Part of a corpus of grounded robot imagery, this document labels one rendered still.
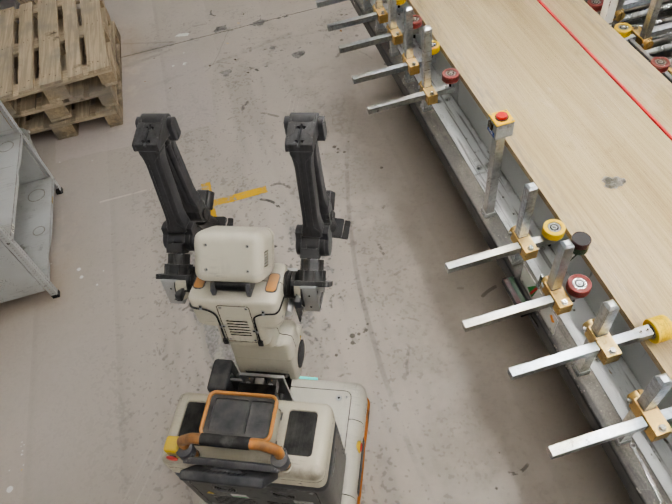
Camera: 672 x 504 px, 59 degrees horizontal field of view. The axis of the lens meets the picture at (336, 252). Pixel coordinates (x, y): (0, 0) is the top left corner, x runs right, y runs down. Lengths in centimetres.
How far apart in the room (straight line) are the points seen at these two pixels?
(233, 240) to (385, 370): 146
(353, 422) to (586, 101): 170
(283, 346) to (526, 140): 133
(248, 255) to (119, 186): 255
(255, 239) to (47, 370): 203
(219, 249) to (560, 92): 177
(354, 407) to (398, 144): 193
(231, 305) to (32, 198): 259
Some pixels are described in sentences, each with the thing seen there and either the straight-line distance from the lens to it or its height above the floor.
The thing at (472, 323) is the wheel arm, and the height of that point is 86.
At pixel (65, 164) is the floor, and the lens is 452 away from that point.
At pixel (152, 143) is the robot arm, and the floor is 161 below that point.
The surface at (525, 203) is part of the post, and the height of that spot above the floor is 106.
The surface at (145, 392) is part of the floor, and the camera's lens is 318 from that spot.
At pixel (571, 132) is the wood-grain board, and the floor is 90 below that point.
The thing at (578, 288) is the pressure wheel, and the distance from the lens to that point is 216.
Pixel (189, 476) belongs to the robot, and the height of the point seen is 95.
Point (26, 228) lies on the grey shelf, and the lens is 401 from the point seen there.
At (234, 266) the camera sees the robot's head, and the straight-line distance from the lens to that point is 170.
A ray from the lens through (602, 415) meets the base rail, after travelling 219.
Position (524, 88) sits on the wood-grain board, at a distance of 288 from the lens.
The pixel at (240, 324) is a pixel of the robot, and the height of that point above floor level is 113.
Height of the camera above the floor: 265
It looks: 52 degrees down
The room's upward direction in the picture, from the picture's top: 10 degrees counter-clockwise
